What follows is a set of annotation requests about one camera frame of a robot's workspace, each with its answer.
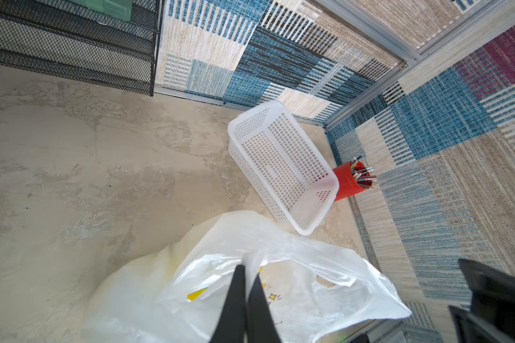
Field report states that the white plastic bag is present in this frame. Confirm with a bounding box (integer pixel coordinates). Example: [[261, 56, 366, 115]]
[[82, 210, 411, 342]]

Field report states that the white perforated plastic basket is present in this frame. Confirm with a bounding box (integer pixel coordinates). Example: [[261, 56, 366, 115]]
[[227, 100, 339, 236]]

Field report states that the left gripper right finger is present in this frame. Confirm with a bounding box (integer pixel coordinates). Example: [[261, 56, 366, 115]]
[[246, 274, 281, 343]]

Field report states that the red pen cup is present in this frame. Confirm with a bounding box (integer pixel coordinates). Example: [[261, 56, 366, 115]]
[[333, 162, 368, 202]]

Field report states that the black wire shelf rack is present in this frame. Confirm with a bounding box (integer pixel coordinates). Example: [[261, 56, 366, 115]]
[[0, 1, 165, 96]]

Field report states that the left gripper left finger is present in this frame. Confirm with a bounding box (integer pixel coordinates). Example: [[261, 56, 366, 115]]
[[210, 264, 246, 343]]

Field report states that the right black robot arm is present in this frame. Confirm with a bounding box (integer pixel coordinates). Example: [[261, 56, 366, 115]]
[[449, 259, 515, 342]]

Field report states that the green board on shelf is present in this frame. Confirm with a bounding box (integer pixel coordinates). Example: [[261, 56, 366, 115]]
[[71, 0, 132, 21]]

